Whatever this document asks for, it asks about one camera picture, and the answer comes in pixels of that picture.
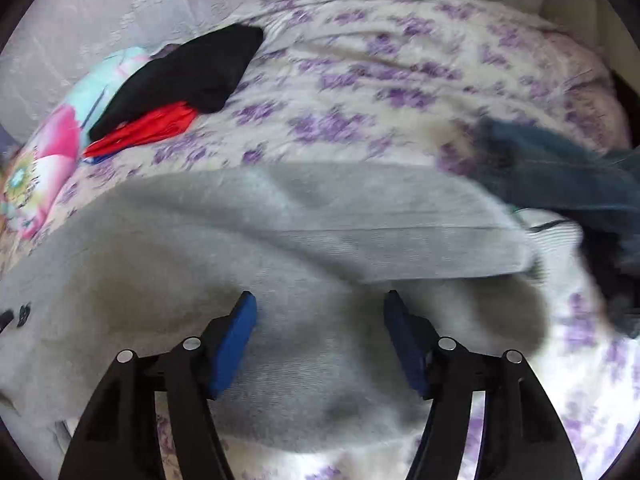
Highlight dark navy garment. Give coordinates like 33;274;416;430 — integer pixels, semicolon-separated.
582;228;639;339

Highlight white pillow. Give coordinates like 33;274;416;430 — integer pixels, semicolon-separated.
1;0;252;142

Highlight blue folded garment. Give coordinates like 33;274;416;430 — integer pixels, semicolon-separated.
82;155;112;165

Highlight black folded garment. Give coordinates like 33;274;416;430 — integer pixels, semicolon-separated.
89;24;265;142

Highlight grey sweatpants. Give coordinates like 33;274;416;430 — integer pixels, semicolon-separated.
1;162;582;452

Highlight red folded garment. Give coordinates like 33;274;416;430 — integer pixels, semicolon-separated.
82;102;198;158

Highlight blue denim jeans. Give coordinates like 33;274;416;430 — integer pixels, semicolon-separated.
473;115;640;261

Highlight colourful folded quilt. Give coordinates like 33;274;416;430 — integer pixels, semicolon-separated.
1;47;150;240

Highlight purple floral bedspread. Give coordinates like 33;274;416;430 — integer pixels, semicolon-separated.
1;0;639;479

